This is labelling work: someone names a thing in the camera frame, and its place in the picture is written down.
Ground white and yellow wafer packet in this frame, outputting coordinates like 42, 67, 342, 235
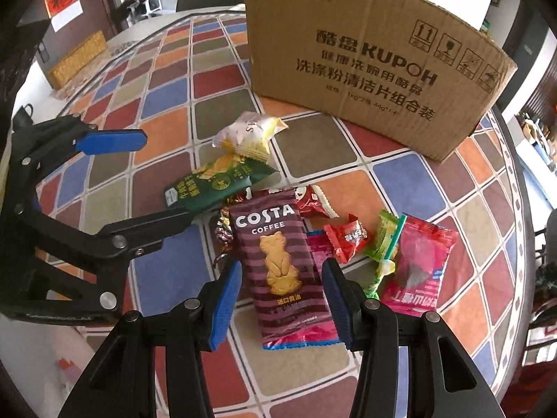
212, 111, 289, 157

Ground green lollipop packet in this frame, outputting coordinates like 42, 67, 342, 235
363, 210, 407, 301

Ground shiny foil candy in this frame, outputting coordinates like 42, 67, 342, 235
212, 207, 238, 266

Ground brown cardboard box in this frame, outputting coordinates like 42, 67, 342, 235
244, 0, 518, 164

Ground large pink snack packet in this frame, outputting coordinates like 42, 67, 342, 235
381, 215, 459, 318

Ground green snack packet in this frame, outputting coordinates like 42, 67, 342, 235
163, 152, 279, 216

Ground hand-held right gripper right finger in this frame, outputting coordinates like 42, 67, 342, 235
321, 258, 508, 418

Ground snack packets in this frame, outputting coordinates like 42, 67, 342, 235
228, 188, 334, 351

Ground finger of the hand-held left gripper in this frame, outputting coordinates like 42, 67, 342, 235
34, 208, 195, 264
9, 113, 148, 193

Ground dark red candy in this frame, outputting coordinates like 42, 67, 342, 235
296, 184, 340, 219

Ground small pink packet blue edge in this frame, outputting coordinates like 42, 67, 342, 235
305, 229, 341, 346

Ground colourful checkered tablecloth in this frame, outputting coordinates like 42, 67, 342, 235
11, 9, 534, 418

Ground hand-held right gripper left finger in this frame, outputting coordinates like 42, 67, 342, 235
58, 260, 243, 418

